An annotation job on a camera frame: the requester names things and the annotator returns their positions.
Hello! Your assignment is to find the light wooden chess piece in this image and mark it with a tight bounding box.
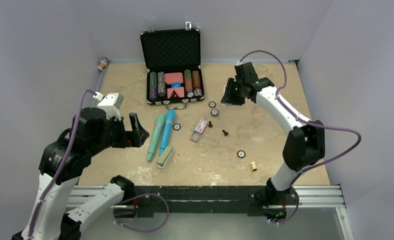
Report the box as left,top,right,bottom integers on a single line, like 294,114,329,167
250,161,258,172

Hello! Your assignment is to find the small bottle in corner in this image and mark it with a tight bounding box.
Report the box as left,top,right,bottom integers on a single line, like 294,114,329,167
97,58,110,71

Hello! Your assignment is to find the red white staple box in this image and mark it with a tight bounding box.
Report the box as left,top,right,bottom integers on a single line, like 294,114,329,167
190,119,208,143

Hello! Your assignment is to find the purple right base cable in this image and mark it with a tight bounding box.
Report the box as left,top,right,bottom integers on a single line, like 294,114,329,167
268,198,297,226

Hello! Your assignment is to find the brown poker chip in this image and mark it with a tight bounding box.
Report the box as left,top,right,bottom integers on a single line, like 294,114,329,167
208,101,217,109
237,150,246,159

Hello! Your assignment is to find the brown poker chip top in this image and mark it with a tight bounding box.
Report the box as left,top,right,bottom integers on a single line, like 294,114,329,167
208,101,217,109

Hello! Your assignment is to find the beige green stapler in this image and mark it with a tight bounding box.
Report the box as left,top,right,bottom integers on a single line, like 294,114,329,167
157,145,173,169

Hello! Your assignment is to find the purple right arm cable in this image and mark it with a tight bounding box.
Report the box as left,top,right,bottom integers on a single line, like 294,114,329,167
239,49,363,186

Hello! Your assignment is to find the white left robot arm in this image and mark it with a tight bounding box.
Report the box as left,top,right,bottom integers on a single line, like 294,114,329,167
12,107,149,240

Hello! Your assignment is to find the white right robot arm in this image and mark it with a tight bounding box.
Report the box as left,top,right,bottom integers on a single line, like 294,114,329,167
221,62,325,204

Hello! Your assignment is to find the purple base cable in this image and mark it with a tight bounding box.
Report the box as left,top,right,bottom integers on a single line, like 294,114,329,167
112,194,169,233
268,198,297,226

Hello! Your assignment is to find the dark blue poker chip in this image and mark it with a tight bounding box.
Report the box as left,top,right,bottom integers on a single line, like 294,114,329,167
172,123,181,131

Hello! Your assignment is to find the black table frame rail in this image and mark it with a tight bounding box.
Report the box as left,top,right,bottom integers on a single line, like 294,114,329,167
64,185,346,219

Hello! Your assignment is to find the brown poker chip bottom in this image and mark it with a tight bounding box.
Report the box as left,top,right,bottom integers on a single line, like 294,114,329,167
237,150,246,159

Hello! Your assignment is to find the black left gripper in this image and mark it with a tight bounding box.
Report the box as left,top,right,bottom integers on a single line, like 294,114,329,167
90,111,149,154

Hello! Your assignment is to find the green marker pen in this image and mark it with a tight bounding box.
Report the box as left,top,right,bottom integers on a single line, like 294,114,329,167
146,113,166,163

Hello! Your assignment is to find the blue marker pen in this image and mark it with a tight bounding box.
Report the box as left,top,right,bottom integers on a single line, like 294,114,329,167
159,109,175,156

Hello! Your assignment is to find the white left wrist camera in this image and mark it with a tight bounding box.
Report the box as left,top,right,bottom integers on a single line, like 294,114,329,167
93,92,124,121

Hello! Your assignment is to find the black poker chip case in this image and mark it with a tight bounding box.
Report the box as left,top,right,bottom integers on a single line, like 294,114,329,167
140,21,205,107

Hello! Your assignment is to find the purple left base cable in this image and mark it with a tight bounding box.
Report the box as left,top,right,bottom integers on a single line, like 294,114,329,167
112,194,169,233

